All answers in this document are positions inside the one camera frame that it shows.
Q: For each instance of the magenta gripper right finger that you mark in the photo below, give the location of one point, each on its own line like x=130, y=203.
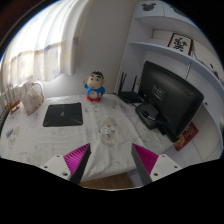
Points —
x=152, y=167

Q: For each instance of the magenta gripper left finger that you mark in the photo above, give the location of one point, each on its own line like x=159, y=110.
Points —
x=70, y=166

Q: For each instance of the black mouse pad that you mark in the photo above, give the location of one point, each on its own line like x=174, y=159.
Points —
x=60, y=115

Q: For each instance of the red booklet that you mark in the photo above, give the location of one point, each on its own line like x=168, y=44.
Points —
x=189, y=133

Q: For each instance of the black box device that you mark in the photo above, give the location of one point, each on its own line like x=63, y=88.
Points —
x=148, y=115

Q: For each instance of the white patterned tablecloth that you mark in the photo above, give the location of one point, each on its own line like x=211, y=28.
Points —
x=109, y=127

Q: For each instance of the black computer monitor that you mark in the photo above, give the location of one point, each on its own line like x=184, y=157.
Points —
x=176, y=99

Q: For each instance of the black wifi router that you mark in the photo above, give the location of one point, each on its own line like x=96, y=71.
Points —
x=128, y=97

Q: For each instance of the white cloth bag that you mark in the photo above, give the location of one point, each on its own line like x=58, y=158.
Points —
x=32, y=96

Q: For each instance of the small wooden item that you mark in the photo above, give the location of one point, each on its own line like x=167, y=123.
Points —
x=13, y=106

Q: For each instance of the cartoon boy figurine clock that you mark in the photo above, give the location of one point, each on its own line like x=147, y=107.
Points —
x=94, y=86

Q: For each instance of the white patterned curtain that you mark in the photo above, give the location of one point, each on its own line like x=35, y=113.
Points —
x=45, y=46

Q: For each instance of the framed calligraphy picture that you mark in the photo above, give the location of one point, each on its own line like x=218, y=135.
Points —
x=181, y=43

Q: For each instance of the white wall shelf unit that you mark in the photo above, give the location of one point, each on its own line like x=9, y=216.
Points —
x=152, y=26

